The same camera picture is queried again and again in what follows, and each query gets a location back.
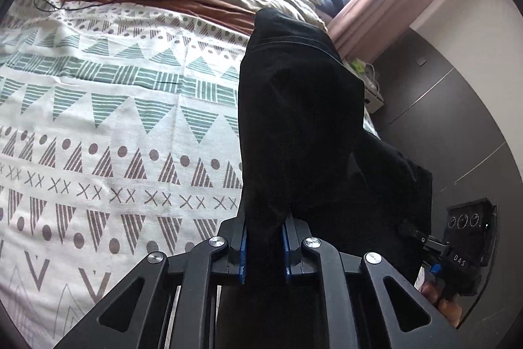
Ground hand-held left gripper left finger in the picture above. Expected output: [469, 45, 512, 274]
[53, 215, 249, 349]

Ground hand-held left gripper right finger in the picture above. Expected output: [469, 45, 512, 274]
[281, 216, 464, 349]

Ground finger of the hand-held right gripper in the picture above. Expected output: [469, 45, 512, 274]
[400, 220, 430, 244]

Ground black pants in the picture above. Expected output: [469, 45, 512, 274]
[216, 9, 434, 349]

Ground person's right hand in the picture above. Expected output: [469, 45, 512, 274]
[421, 279, 464, 327]

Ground dark wardrobe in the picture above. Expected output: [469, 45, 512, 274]
[368, 26, 523, 292]

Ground white box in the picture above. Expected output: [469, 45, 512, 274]
[360, 79, 385, 114]

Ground patterned white blanket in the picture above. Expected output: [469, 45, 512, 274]
[0, 0, 380, 345]

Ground white charger cable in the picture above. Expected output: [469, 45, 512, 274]
[365, 63, 381, 89]

